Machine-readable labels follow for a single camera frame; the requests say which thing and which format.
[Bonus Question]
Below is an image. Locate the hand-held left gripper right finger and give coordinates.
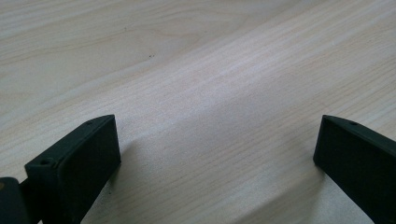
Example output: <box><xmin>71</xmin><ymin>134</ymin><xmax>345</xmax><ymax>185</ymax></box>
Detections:
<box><xmin>313</xmin><ymin>114</ymin><xmax>396</xmax><ymax>224</ymax></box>

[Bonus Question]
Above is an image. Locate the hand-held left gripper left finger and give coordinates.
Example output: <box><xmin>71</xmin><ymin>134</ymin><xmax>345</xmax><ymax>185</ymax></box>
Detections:
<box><xmin>23</xmin><ymin>114</ymin><xmax>121</xmax><ymax>224</ymax></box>

